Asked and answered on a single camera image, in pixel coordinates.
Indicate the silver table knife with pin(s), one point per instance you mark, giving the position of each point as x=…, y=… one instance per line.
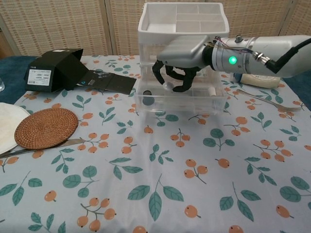
x=73, y=142

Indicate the brown woven rattan coaster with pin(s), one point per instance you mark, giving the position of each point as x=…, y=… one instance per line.
x=46, y=128

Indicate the white plastic drawer organizer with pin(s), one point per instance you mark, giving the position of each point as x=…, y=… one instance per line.
x=158, y=31

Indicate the silver fork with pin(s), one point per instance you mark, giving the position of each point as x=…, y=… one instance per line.
x=255, y=97

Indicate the black cardboard box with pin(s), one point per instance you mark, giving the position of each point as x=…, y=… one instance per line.
x=60, y=70

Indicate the black flat card sleeve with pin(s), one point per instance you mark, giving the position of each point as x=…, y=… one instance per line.
x=114, y=83

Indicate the floral fruit print tablecloth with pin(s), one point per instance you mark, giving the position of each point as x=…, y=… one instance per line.
x=155, y=182

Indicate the clear drawer with yellow toy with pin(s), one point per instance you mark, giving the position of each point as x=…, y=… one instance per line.
x=148, y=52

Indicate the small white bottle cap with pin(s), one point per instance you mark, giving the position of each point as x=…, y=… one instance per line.
x=168, y=86

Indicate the round dark grey disc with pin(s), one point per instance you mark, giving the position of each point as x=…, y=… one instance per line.
x=148, y=100

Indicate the white round plate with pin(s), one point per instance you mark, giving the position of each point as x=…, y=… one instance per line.
x=7, y=126

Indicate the small white cylinder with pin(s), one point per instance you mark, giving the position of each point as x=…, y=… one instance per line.
x=212, y=91

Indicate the cream squeeze bottle blue cap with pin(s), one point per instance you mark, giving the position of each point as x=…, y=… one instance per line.
x=257, y=81

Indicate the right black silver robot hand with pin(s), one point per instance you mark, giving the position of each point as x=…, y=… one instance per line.
x=184, y=52

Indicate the beige woven folding screen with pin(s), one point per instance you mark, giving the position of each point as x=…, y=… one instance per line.
x=60, y=24

